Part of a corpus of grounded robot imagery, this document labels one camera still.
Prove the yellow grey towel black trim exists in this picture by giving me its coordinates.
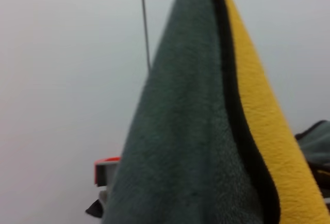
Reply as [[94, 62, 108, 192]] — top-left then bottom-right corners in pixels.
[[102, 0, 330, 224]]

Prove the grey perforated storage basket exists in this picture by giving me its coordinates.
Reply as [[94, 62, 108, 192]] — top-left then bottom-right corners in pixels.
[[95, 162, 122, 206]]

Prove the black cloth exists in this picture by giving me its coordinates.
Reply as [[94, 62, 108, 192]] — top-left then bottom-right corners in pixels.
[[85, 199, 104, 219]]

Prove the orange basket handle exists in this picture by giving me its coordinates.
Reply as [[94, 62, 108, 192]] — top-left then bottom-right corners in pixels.
[[94, 156, 122, 168]]

